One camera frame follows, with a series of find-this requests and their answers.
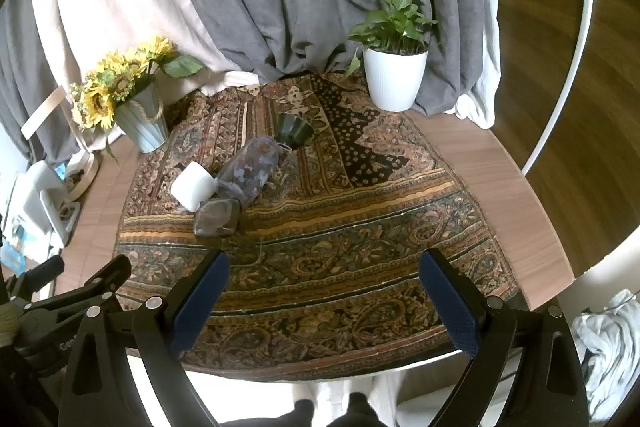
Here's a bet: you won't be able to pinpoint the white cup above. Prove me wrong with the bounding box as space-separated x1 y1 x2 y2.
171 161 215 212

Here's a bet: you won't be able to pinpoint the patterned brown table cloth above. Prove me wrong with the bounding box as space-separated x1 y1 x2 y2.
114 74 521 380

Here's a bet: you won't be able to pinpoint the crumpled pale grey cloth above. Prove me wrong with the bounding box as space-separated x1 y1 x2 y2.
570 289 640 424

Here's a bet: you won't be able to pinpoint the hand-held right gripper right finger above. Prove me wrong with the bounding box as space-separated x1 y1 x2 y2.
419 248 591 427

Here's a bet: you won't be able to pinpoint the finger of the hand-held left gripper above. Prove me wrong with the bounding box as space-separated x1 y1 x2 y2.
64 254 132 314

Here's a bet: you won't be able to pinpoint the white hoop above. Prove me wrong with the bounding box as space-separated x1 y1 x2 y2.
521 0 596 176

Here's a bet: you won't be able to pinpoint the sunflowers in pale blue pot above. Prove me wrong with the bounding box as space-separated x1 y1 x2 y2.
70 36 205 154

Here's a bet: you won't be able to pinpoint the smoky grey glass cup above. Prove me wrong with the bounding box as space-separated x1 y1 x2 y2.
194 199 244 238

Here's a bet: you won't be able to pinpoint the dark green cup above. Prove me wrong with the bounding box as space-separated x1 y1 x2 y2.
276 112 315 149

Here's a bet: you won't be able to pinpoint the white appliance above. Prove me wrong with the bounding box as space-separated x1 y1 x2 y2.
9 161 67 249

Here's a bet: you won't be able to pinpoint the green plant in white pot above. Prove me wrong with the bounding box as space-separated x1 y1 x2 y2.
344 0 440 112

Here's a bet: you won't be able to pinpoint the person's dark leg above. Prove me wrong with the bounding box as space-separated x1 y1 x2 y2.
292 399 317 427
345 392 387 427

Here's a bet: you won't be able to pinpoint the clear floral glass cup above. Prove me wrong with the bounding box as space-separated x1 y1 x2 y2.
215 136 282 208

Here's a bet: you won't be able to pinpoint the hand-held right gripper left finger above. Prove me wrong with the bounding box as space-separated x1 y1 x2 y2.
64 249 231 427

